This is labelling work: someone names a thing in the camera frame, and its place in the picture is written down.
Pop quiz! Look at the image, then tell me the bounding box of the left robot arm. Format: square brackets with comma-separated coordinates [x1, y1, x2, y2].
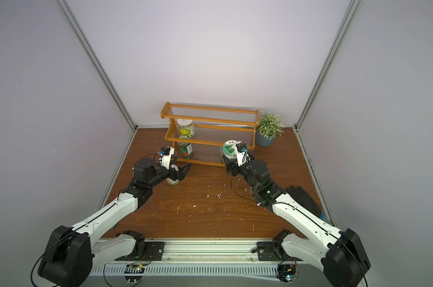
[30, 158, 191, 287]

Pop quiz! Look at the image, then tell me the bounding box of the controller board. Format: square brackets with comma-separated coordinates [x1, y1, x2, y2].
[276, 264, 299, 283]
[124, 264, 146, 287]

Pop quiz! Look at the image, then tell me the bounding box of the green tree lid seed jar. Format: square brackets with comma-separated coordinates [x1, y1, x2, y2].
[221, 140, 241, 163]

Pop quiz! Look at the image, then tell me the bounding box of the left controller board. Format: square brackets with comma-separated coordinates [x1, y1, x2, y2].
[124, 264, 146, 287]

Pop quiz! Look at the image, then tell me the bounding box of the yellow flower seed jar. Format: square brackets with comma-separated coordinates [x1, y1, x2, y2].
[176, 118, 195, 139]

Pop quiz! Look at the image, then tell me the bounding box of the wooden three-tier shelf rack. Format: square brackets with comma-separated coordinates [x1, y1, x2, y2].
[161, 102, 260, 167]

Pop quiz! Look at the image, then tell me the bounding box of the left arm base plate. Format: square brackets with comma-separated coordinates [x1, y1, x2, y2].
[116, 241, 165, 262]

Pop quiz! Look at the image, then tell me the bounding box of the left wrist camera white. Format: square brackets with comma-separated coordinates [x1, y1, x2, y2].
[158, 147, 175, 169]

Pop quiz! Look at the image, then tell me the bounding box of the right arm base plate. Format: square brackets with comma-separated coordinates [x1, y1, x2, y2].
[251, 241, 285, 261]

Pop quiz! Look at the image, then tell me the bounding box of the dark green watermelon seed can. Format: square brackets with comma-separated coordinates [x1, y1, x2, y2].
[177, 142, 194, 159]

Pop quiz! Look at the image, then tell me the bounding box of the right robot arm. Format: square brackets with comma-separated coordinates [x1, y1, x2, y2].
[224, 158, 371, 287]

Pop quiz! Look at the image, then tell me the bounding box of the right controller board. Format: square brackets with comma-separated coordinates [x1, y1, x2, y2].
[276, 264, 299, 283]

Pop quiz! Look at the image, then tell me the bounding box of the small potted green plant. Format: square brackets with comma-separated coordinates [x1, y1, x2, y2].
[255, 111, 284, 147]

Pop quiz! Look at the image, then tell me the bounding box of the aluminium front rail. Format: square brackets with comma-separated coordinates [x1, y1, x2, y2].
[86, 238, 310, 265]

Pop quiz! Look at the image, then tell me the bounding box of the black blue work glove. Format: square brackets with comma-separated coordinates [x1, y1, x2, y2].
[286, 185, 330, 224]

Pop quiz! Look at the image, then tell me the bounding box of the sunflower seed jar green label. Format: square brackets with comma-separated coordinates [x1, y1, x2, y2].
[166, 165, 180, 186]

